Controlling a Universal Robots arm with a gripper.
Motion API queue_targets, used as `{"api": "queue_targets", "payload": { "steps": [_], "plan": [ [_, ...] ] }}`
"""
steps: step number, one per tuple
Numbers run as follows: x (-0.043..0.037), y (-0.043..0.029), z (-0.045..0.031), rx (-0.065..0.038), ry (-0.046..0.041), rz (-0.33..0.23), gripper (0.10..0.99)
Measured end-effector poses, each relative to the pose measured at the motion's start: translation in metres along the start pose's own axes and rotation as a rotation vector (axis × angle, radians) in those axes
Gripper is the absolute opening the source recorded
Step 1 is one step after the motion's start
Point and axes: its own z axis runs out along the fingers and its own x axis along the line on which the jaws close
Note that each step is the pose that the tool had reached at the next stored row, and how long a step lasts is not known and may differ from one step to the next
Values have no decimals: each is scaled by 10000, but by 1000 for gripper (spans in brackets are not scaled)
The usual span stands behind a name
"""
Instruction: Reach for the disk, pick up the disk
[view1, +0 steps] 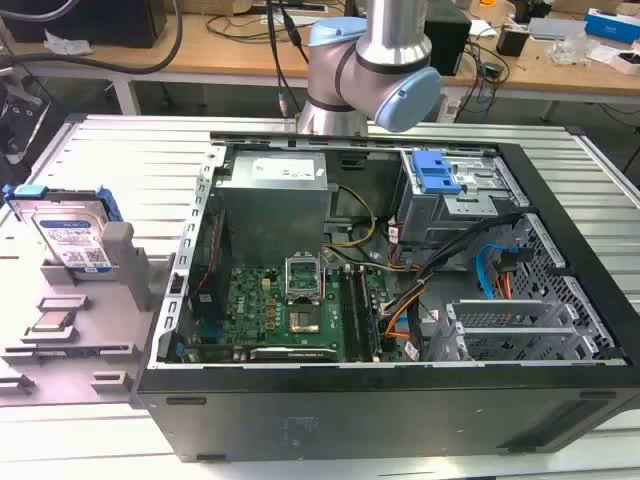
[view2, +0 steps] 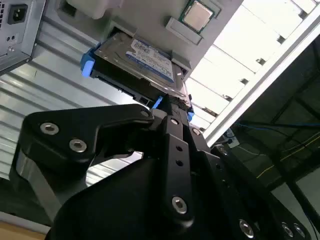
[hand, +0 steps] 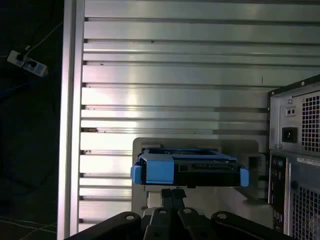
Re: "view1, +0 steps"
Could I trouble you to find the thick black cable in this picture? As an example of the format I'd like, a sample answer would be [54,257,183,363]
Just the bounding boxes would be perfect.
[0,0,185,75]

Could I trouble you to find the black wire bundle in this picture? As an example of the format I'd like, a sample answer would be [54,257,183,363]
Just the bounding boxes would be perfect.
[381,211,525,317]

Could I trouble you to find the blue disk carrier latch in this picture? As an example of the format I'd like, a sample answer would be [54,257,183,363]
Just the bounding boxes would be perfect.
[410,149,463,197]

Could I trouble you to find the white box black inside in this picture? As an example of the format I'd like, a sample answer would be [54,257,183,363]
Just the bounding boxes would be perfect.
[609,47,640,77]

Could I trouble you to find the orange wire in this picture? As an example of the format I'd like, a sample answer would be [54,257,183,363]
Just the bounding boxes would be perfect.
[493,268,515,302]

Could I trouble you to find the small black box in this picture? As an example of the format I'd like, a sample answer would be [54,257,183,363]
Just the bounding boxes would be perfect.
[496,24,532,57]

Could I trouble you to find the crumpled white paper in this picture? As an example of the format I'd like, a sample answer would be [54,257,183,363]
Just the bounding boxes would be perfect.
[43,26,95,57]

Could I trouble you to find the wooden desk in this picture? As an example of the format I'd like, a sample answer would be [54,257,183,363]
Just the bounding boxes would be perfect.
[0,3,640,121]

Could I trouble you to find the grey power supply unit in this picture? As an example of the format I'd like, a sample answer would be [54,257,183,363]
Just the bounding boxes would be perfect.
[213,151,332,247]

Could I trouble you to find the CPU socket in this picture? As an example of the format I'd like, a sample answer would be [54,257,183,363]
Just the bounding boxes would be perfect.
[288,306,322,336]

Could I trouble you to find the black open PC case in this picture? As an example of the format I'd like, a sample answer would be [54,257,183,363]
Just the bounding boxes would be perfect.
[130,130,640,463]

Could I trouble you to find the yellow power wires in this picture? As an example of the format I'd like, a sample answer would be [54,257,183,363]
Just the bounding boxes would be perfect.
[323,184,378,249]

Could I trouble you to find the silver CPU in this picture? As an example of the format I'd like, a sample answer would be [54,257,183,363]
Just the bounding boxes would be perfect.
[30,310,78,334]

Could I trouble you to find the blue cardboard box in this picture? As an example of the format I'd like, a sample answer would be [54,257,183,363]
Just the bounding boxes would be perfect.
[584,7,640,40]

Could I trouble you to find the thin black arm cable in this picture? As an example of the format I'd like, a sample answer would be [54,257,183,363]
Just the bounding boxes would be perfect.
[266,0,312,119]

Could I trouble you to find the silver perforated drive cage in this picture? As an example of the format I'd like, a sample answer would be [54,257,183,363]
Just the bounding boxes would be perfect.
[443,298,592,363]

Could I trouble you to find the green motherboard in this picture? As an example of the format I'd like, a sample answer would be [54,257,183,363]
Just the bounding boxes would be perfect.
[192,263,402,364]

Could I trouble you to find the hard disk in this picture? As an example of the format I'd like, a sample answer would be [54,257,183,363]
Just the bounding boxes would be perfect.
[1,183,124,276]

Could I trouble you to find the metal socket cover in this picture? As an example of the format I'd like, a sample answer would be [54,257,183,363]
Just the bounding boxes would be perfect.
[283,255,327,307]

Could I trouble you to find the black RAM stick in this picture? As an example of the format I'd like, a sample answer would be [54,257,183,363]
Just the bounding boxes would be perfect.
[356,267,380,362]

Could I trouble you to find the flat grey box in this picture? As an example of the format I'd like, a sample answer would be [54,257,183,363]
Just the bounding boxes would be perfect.
[526,17,589,42]

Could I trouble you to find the black case fan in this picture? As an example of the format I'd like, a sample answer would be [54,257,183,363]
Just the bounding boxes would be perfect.
[188,208,232,327]

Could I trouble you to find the clear plastic bag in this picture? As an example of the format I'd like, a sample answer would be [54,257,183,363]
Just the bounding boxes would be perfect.
[548,38,602,65]

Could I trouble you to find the black graphics card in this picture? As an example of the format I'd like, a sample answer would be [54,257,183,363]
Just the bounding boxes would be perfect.
[248,345,342,363]

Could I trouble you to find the blue data wire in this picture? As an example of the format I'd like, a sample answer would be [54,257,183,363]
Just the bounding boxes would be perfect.
[474,244,519,302]

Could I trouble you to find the grey parts rack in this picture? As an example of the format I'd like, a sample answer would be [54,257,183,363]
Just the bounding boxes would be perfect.
[0,222,177,397]

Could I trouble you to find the black desktop computer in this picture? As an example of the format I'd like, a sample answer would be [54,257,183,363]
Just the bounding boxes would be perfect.
[423,9,474,77]

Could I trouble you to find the large black box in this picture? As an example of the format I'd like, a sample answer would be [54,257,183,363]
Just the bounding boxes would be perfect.
[1,0,169,50]

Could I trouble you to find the silver disk bay cage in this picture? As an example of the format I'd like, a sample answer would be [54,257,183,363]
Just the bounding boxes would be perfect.
[398,149,531,247]

